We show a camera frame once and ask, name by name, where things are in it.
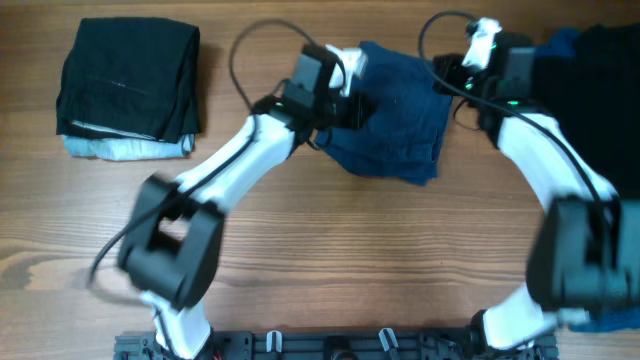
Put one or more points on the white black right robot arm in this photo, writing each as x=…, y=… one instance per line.
x=583, y=269

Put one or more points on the navy blue shorts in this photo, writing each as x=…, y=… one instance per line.
x=403, y=138

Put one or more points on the folded dark green trousers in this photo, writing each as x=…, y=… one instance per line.
x=130, y=76

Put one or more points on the black garment pile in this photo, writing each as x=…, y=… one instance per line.
x=589, y=81

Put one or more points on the folded light grey garment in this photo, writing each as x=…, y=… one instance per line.
x=128, y=149

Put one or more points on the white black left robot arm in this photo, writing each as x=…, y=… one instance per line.
x=172, y=248

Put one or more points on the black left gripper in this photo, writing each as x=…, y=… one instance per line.
x=359, y=115

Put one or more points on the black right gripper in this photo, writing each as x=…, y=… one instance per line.
x=449, y=64

